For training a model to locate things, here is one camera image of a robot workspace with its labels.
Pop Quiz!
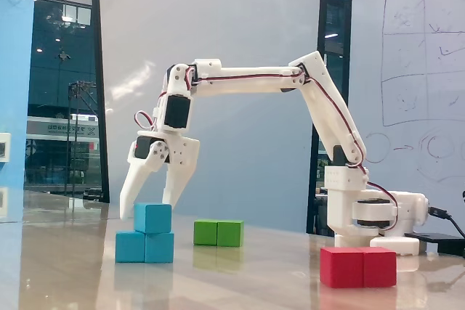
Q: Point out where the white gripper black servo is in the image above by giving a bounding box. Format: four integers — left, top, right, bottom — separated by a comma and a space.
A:
119, 130, 201, 220

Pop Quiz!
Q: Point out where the small blue cube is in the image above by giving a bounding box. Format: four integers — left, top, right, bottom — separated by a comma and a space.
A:
133, 202, 173, 234

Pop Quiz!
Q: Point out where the long blue block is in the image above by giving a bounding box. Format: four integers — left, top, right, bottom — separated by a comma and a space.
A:
115, 230, 175, 264

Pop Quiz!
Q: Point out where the long green block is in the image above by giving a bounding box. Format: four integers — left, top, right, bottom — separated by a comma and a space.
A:
193, 219, 245, 248

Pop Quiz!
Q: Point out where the long red block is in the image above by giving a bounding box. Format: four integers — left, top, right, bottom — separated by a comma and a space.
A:
319, 246, 398, 289

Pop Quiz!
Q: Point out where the dark metal scaffold tower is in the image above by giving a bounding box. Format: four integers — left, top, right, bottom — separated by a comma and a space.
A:
65, 80, 99, 195

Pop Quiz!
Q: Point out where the black power box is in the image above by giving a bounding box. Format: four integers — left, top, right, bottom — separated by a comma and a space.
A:
403, 232, 465, 255

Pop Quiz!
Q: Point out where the slim black window post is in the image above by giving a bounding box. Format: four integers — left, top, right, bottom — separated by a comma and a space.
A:
89, 0, 110, 204

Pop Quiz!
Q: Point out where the white wall switch panel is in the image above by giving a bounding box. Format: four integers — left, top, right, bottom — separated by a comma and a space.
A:
0, 132, 12, 163

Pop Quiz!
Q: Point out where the wide black window frame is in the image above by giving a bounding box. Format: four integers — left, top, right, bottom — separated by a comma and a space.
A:
306, 0, 354, 235

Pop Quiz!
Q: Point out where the black power cable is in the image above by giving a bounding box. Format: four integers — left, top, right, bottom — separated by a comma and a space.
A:
427, 206, 465, 238

